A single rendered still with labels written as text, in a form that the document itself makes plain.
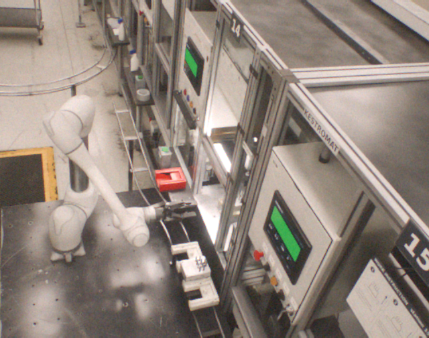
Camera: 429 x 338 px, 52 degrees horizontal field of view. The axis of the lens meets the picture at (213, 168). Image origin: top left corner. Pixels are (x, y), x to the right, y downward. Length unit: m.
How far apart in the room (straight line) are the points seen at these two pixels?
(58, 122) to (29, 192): 1.92
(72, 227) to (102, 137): 2.12
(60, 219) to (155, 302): 0.64
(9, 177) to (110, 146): 0.94
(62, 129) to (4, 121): 2.72
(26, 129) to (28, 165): 0.55
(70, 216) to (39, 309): 0.47
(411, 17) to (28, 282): 2.20
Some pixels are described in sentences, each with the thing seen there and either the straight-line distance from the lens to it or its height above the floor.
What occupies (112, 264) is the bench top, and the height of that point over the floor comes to 0.68.
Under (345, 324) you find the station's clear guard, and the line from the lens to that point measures 1.40.
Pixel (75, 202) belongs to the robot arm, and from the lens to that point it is 2.48.
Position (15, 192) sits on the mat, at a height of 0.01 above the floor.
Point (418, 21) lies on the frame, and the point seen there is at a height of 2.07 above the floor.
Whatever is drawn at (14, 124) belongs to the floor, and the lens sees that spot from 4.66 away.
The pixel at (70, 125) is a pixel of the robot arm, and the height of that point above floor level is 1.49.
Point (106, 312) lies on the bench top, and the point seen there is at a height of 0.68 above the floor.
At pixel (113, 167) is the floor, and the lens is 4.06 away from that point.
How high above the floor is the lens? 2.69
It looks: 41 degrees down
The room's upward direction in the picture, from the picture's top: 10 degrees clockwise
